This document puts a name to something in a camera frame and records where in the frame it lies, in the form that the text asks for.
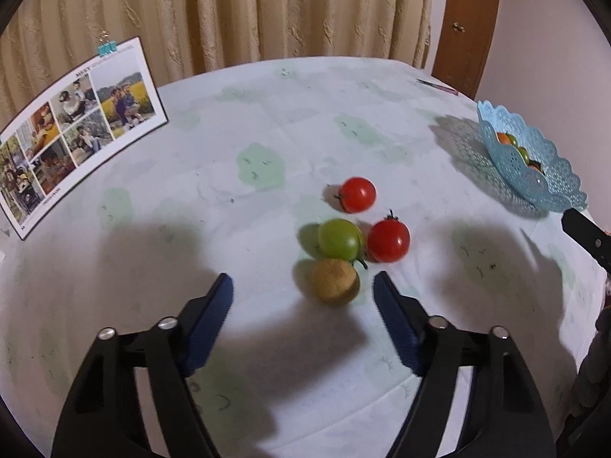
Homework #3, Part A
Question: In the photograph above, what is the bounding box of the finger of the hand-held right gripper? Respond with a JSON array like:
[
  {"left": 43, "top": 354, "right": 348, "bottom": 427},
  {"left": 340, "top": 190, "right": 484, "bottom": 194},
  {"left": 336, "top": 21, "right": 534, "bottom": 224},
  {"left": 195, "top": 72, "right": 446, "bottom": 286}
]
[{"left": 561, "top": 207, "right": 611, "bottom": 274}]

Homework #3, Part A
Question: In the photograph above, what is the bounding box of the brown wooden door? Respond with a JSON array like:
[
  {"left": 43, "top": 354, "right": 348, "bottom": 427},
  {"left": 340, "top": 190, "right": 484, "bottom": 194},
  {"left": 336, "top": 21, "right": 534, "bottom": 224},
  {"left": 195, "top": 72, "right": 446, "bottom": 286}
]
[{"left": 432, "top": 0, "right": 504, "bottom": 101}]

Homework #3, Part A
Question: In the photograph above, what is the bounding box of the light blue plastic basket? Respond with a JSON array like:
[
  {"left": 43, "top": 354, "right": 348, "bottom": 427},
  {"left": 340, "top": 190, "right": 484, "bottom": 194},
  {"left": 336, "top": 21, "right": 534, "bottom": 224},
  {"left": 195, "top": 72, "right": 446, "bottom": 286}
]
[{"left": 476, "top": 100, "right": 588, "bottom": 213}]

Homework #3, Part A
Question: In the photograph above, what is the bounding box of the medium green tomato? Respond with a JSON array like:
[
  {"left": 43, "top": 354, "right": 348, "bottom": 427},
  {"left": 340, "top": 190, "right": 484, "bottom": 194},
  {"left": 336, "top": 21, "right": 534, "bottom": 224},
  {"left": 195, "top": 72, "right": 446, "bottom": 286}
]
[{"left": 317, "top": 218, "right": 369, "bottom": 269}]

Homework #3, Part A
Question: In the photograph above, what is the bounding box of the photo collage poster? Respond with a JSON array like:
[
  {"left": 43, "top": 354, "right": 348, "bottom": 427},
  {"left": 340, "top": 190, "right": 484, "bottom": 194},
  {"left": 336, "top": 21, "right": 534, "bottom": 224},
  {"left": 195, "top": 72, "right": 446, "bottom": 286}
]
[{"left": 0, "top": 37, "right": 169, "bottom": 240}]

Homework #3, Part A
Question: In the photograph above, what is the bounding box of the red tomato without stem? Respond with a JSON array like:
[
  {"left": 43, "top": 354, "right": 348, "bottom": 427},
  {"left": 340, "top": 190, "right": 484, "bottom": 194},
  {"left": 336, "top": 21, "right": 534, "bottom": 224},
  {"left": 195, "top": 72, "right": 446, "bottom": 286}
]
[{"left": 339, "top": 176, "right": 378, "bottom": 214}]

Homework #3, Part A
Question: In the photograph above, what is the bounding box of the thin pen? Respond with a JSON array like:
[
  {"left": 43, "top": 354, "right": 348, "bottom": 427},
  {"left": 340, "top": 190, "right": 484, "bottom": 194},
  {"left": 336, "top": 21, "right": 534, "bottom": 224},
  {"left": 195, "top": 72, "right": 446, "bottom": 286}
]
[{"left": 416, "top": 79, "right": 459, "bottom": 95}]

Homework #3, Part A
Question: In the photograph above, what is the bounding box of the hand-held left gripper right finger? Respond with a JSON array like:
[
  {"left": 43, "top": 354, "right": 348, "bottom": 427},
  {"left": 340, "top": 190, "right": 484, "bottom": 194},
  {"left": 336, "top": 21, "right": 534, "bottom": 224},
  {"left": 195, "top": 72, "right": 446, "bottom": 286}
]
[{"left": 372, "top": 271, "right": 557, "bottom": 458}]

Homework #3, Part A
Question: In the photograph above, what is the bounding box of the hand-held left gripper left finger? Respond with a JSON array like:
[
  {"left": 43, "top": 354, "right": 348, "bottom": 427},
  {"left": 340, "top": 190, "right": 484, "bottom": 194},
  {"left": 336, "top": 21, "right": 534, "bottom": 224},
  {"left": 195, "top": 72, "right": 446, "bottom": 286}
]
[{"left": 52, "top": 273, "right": 234, "bottom": 458}]

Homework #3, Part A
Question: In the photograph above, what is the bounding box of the red tomato with stem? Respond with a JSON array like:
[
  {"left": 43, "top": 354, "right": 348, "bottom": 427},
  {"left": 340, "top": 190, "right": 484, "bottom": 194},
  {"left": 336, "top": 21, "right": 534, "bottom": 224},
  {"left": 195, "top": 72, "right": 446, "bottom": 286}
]
[{"left": 367, "top": 210, "right": 411, "bottom": 263}]

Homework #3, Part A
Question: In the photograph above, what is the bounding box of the beige curtain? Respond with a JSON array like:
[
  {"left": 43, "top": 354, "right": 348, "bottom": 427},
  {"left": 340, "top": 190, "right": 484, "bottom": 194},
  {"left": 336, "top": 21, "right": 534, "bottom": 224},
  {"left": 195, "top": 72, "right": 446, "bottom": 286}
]
[{"left": 0, "top": 0, "right": 445, "bottom": 120}]

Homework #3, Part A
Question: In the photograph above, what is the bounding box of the brown round fruit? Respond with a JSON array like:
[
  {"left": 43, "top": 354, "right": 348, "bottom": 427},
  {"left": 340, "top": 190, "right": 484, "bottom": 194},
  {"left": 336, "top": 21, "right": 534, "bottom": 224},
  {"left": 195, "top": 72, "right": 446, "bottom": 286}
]
[{"left": 308, "top": 258, "right": 361, "bottom": 305}]

